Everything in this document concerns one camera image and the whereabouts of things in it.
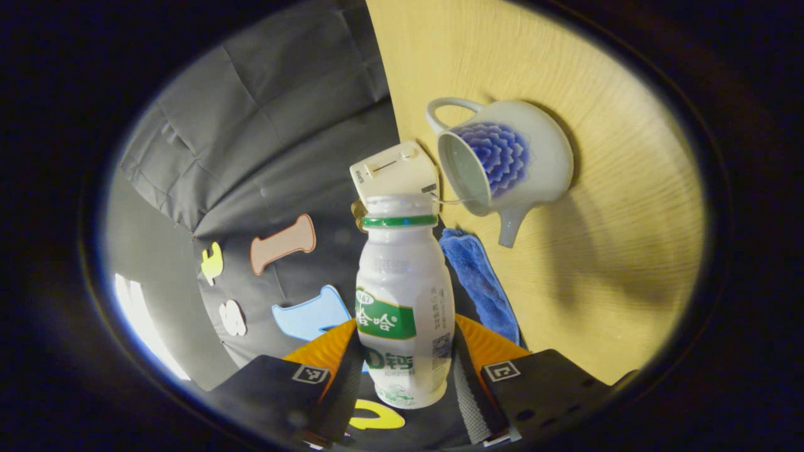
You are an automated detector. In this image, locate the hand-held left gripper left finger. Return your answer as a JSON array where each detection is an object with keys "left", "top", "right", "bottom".
[{"left": 207, "top": 317, "right": 366, "bottom": 450}]

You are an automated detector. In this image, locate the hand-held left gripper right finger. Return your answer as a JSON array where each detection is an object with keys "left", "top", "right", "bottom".
[{"left": 452, "top": 313, "right": 614, "bottom": 448}]

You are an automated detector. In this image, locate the white water bottle green label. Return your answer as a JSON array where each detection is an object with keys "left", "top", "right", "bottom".
[{"left": 354, "top": 193, "right": 457, "bottom": 411}]

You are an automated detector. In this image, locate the white blue-patterned teacup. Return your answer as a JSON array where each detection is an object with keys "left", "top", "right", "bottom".
[{"left": 425, "top": 97, "right": 575, "bottom": 249}]

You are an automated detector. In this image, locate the blue towel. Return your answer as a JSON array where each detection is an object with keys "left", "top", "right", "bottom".
[{"left": 438, "top": 227, "right": 523, "bottom": 347}]

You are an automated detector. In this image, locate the white toaster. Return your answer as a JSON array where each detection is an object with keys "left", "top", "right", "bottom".
[{"left": 349, "top": 140, "right": 441, "bottom": 205}]

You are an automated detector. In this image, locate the black backdrop cloth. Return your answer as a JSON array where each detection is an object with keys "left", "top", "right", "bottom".
[{"left": 104, "top": 0, "right": 481, "bottom": 450}]

